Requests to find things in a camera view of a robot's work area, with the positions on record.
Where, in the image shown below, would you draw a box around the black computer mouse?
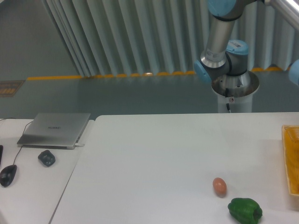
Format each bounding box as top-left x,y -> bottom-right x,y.
0,164 -> 17,187

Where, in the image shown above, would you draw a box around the yellow plastic basket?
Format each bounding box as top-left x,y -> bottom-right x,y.
282,125 -> 299,196

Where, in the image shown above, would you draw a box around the small black plastic holder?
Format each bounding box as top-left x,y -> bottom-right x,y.
38,150 -> 56,167

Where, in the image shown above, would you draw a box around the black mouse cable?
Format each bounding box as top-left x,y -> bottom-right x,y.
0,118 -> 35,166

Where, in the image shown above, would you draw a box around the silver closed laptop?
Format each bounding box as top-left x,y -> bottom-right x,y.
17,113 -> 90,149

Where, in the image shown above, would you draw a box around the white folding partition screen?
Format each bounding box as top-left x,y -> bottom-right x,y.
43,0 -> 299,77

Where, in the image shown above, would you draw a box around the green bell pepper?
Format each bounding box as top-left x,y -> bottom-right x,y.
228,198 -> 263,224

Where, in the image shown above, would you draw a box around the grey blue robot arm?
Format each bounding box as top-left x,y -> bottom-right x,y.
194,0 -> 299,82

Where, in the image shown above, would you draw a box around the brown egg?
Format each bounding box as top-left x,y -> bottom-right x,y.
213,177 -> 227,195

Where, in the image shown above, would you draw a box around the black pedestal cable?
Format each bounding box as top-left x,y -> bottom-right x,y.
225,88 -> 232,113

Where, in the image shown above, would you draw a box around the black device at edge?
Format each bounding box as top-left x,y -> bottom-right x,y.
0,145 -> 4,166

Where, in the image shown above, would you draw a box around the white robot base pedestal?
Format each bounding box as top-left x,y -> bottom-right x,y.
212,71 -> 259,113

